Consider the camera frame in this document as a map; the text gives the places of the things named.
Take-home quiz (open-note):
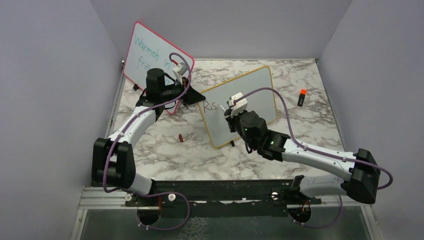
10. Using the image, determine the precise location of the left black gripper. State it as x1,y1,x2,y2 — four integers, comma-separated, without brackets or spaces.
160,76,206,106

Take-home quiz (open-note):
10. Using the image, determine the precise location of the yellow framed whiteboard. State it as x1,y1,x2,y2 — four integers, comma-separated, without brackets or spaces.
198,65,278,150

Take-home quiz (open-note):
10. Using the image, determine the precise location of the red marker cap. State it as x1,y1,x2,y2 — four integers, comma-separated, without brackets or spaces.
178,134,184,143

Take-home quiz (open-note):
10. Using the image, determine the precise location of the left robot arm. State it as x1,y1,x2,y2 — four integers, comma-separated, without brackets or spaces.
91,63,206,206

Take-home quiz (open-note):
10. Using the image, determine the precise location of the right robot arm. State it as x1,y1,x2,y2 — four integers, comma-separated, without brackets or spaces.
223,109,381,205

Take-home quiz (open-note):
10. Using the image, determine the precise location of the pink framed whiteboard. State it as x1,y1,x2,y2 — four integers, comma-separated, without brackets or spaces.
123,21,195,116

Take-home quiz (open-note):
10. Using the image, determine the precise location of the orange capped black marker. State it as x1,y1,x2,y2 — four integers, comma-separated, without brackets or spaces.
297,89,307,107

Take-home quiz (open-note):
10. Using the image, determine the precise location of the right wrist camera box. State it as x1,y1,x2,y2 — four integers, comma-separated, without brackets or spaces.
227,92,248,118

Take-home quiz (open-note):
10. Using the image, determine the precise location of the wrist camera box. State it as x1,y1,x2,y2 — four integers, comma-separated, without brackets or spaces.
172,62,188,85
227,92,248,118

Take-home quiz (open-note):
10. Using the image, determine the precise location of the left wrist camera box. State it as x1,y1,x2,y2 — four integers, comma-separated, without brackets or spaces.
172,62,188,85

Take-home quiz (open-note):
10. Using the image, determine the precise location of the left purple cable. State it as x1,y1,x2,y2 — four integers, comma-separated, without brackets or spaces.
101,52,193,232

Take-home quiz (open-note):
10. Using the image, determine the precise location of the purple cable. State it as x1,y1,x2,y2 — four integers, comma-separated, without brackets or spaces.
231,87,394,229
101,52,193,232

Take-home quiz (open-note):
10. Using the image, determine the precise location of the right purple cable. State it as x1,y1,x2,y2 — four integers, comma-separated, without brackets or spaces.
231,87,394,229

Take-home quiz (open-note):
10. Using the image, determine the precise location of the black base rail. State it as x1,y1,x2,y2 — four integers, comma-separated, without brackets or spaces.
118,179,321,219

